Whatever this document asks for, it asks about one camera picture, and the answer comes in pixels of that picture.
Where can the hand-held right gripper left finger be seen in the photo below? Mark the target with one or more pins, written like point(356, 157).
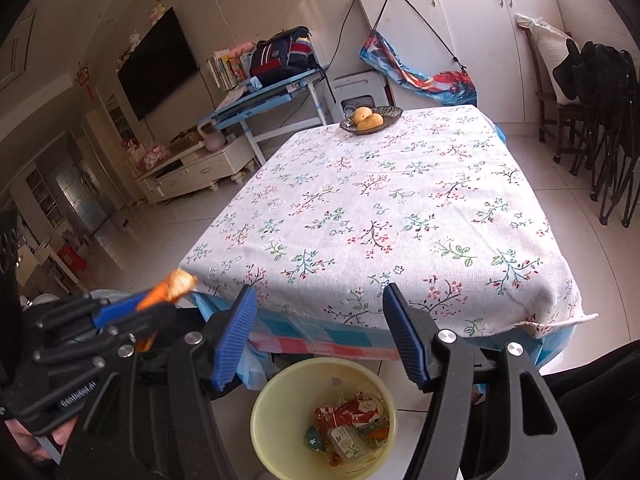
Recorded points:
point(232, 340)

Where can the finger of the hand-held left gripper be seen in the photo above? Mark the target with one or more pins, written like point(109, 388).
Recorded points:
point(120, 312)
point(155, 320)

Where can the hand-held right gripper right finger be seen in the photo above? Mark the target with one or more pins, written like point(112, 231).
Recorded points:
point(405, 340)

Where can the orange vegetable peel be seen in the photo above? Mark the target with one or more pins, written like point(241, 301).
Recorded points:
point(172, 285)

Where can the yellow plastic bucket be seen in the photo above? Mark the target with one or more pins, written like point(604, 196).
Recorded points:
point(280, 410)

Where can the red snack packet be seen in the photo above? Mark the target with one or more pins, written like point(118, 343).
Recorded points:
point(340, 412)

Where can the clear plastic bottle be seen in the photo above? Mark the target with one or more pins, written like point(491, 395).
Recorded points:
point(350, 445)

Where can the green wrapper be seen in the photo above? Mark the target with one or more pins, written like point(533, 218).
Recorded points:
point(312, 436)

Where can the person's left hand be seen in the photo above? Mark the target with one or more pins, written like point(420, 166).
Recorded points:
point(22, 442)

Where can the red plastic stool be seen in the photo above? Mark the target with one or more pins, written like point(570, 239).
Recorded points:
point(71, 259)

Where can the blue checkered table cover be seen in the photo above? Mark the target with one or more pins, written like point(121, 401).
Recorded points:
point(320, 340)

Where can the small white table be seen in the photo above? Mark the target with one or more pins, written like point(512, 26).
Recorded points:
point(50, 260)

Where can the floral tablecloth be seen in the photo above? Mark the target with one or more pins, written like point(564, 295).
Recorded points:
point(400, 210)

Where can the white television stand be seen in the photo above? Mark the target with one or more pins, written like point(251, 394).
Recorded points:
point(200, 172)

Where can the pink gift bundle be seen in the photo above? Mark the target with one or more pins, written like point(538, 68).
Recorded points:
point(155, 157)

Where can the pink kettlebell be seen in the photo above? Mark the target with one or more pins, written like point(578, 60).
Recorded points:
point(212, 140)

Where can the person's black clothing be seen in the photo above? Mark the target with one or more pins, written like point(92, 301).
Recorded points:
point(600, 400)

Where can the yellow mango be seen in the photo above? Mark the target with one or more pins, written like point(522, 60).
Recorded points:
point(359, 112)
point(371, 121)

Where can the dark fruit plate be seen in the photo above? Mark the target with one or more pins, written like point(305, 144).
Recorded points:
point(392, 116)

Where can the blue study desk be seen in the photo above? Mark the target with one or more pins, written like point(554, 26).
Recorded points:
point(255, 105)

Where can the black flat television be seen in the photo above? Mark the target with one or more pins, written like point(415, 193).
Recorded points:
point(160, 65)

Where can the light blue packet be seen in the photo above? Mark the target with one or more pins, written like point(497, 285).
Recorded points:
point(255, 84)

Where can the row of books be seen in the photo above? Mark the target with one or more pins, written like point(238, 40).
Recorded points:
point(225, 70)

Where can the wooden chair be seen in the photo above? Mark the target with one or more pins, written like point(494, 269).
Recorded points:
point(550, 120)

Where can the small plush toy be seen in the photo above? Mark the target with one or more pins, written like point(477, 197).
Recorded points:
point(135, 42)
point(158, 12)

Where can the pink plush toy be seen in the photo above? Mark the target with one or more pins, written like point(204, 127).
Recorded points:
point(242, 49)

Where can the dark blue backpack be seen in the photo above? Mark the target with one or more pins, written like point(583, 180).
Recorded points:
point(282, 55)

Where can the white cabinet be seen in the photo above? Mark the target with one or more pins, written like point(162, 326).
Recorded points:
point(490, 45)

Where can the black folding chairs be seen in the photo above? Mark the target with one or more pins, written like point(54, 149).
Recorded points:
point(610, 110)

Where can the white sack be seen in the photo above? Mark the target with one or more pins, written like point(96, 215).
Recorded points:
point(545, 55)

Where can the red knot wall ornament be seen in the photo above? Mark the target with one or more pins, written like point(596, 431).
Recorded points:
point(85, 82)

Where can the framed wall picture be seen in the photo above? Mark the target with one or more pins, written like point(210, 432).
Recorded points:
point(17, 50)

